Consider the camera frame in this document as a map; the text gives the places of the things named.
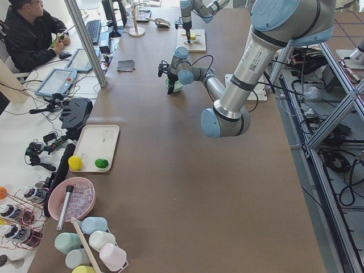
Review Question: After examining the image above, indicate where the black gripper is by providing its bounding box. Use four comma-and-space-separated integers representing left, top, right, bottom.
184, 27, 191, 39
167, 67, 178, 94

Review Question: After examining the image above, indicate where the sage green bowl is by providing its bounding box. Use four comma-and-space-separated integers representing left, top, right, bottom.
164, 78, 183, 93

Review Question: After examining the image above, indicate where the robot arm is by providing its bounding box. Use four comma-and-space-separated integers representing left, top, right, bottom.
175, 0, 230, 43
158, 1, 336, 138

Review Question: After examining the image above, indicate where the pink ribbed bowl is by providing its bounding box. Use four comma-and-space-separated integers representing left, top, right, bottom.
48, 177, 96, 222

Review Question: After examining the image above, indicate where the yellow plastic knife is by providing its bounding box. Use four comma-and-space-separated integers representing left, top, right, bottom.
181, 33, 200, 40

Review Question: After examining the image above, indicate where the bamboo cutting board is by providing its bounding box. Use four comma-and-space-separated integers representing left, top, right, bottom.
176, 28, 206, 53

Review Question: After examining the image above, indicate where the metal ice scoop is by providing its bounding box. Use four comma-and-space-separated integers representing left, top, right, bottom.
146, 18, 171, 28

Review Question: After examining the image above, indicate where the grey folded cloth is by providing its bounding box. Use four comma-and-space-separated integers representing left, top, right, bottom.
117, 60, 135, 72

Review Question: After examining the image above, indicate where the wooden cup tree stand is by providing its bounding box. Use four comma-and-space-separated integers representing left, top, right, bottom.
129, 4, 146, 38

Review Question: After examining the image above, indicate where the black monitor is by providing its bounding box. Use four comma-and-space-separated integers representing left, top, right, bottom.
101, 0, 127, 38

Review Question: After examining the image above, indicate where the beige rabbit tray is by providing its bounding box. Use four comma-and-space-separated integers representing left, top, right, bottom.
69, 125, 119, 173

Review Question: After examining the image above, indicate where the black keyboard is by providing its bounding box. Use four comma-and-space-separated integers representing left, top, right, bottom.
86, 19, 102, 45

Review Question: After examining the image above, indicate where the blue teach pendant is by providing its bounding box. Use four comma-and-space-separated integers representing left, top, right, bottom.
35, 68, 77, 97
65, 48, 92, 73

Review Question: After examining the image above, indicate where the green lime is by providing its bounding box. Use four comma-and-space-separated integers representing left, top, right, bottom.
94, 158, 109, 169

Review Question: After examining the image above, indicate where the yellow lemon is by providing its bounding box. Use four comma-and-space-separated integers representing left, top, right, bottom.
68, 155, 83, 171

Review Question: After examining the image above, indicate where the metal muddler tool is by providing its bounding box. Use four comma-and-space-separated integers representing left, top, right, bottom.
56, 185, 74, 231

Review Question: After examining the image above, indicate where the seated person in black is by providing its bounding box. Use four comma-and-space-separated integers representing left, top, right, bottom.
5, 1, 71, 72

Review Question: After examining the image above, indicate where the light blue cup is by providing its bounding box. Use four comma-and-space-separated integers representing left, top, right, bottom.
81, 217, 108, 235

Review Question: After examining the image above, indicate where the white cup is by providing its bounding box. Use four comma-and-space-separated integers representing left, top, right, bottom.
89, 230, 116, 252

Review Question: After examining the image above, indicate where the pink cup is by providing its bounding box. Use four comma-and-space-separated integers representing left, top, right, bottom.
99, 243, 129, 272

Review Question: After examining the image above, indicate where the mint green cup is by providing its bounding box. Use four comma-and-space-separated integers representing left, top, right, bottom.
54, 233, 81, 254

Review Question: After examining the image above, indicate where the yellow cup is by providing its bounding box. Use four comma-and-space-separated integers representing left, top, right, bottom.
72, 265, 96, 273

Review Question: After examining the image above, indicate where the aluminium frame post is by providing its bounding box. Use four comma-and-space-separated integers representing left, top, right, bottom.
64, 0, 106, 88

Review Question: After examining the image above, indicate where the copper wire bottle rack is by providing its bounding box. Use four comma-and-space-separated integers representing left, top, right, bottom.
1, 186, 48, 251

